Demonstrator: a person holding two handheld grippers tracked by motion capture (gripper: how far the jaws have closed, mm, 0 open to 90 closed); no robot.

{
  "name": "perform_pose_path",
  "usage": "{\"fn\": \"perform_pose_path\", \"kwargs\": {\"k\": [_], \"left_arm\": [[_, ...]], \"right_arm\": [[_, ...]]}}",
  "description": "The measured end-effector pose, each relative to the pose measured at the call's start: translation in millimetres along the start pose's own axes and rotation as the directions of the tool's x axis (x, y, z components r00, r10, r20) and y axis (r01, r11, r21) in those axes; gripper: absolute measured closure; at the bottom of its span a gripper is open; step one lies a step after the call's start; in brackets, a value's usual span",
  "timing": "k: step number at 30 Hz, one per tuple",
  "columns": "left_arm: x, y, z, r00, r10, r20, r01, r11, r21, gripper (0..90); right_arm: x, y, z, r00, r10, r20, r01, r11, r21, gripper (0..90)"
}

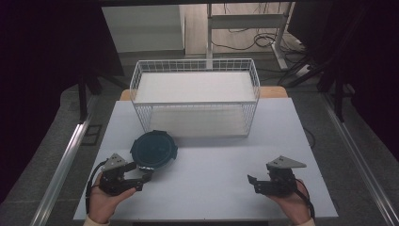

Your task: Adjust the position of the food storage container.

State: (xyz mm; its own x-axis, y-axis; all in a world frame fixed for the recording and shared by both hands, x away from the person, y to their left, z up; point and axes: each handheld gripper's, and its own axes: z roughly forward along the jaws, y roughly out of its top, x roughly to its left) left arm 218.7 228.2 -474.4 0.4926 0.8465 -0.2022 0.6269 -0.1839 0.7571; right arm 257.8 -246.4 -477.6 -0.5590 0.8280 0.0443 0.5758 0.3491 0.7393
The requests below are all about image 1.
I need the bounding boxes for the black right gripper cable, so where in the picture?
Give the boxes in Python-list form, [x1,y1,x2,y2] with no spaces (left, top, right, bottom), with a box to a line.
[294,178,316,221]

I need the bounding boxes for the aluminium floor rail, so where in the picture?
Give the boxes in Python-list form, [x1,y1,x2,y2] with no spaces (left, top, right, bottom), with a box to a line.
[319,92,399,226]
[28,93,99,226]

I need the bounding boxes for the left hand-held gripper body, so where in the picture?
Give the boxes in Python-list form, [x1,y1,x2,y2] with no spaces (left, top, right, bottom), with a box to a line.
[99,153,138,197]

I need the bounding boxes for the black stand leg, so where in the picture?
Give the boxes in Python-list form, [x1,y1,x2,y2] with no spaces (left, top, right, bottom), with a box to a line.
[76,73,89,124]

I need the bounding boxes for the wooden table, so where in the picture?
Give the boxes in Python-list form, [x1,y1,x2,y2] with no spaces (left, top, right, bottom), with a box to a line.
[120,86,289,102]

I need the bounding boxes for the person's right hand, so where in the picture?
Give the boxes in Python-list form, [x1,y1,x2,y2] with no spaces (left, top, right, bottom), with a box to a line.
[265,178,314,226]

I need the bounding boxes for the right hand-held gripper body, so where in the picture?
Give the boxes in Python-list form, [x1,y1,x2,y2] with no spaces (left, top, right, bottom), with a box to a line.
[265,154,308,198]

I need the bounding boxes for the black floor cables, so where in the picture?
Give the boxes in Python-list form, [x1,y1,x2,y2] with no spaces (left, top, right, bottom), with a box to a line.
[210,2,314,87]

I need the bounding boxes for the dark curtain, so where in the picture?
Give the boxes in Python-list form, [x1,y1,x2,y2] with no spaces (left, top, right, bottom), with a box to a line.
[287,0,399,163]
[0,0,125,203]

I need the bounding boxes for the dark teal round bowl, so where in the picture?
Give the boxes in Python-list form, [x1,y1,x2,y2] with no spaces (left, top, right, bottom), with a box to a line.
[129,129,179,171]

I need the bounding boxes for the white power strip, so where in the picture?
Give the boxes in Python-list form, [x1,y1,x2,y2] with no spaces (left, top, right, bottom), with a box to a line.
[294,63,312,78]

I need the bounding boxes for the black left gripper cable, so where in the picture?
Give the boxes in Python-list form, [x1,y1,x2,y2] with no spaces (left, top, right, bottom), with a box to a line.
[85,159,109,217]

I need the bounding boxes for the white wire basket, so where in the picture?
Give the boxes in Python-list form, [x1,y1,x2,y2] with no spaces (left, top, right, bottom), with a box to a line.
[129,57,262,138]

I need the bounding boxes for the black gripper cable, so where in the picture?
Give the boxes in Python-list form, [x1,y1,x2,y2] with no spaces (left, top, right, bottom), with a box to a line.
[85,159,109,217]
[294,178,316,221]

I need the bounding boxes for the black floor grate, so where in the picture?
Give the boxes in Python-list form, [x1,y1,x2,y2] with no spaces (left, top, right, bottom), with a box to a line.
[81,123,104,147]

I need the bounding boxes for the white metal desk frame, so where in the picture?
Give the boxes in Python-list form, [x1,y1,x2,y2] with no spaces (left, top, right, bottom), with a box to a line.
[205,2,295,72]

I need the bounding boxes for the person's left hand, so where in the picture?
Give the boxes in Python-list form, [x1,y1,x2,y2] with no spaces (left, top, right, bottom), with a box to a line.
[88,172,137,225]

